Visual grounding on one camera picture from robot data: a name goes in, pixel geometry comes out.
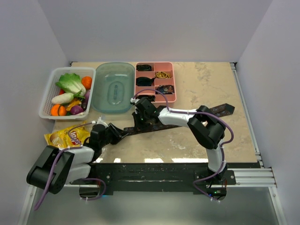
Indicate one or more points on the yellow rolled tie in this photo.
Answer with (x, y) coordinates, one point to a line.
(162, 75)

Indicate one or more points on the purple toy onion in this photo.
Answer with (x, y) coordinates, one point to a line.
(75, 110)

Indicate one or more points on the brown floral necktie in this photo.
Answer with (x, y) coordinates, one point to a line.
(219, 111)

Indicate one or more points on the teal plastic container lid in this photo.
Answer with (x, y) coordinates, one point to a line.
(113, 88)

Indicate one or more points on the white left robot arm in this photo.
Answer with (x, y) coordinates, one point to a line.
(56, 167)

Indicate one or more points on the black rolled tie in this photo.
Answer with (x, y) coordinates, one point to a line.
(144, 67)
(151, 98)

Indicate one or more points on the black rolled tie top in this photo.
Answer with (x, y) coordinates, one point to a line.
(144, 67)

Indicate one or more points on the yellow chips bag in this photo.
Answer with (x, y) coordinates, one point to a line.
(71, 136)

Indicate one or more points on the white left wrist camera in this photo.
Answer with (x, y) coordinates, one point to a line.
(101, 121)

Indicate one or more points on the white plastic basket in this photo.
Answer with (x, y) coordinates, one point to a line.
(52, 91)

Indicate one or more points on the yellow toy pepper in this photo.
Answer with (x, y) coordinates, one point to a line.
(74, 102)

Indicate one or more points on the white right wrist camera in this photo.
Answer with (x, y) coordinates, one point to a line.
(133, 101)

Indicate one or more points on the white toy radish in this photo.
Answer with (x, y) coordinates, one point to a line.
(62, 99)

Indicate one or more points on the black rolled tie bottom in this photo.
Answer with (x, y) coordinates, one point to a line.
(151, 98)

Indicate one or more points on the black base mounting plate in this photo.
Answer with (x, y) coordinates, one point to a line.
(108, 178)

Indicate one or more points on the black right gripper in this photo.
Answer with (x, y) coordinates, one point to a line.
(138, 126)

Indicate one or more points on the orange toy pumpkin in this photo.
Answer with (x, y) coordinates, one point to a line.
(58, 110)

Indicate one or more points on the aluminium frame rail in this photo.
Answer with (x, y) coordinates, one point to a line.
(258, 177)

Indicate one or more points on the pink divided organizer tray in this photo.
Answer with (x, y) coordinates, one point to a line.
(156, 81)

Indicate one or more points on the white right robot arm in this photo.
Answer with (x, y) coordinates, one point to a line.
(208, 130)

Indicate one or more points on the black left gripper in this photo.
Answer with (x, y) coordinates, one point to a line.
(119, 134)

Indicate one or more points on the orange toy fruit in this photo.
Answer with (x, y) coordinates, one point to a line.
(87, 82)

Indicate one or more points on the dark patterned rolled tie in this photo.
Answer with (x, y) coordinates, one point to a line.
(166, 89)

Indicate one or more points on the black rolled belt middle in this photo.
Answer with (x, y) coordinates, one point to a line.
(144, 81)

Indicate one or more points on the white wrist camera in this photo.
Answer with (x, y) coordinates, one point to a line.
(101, 121)
(133, 101)

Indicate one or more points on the purple toy eggplant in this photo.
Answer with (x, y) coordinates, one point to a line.
(85, 100)

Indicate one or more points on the toy cabbage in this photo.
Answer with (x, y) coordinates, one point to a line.
(71, 83)

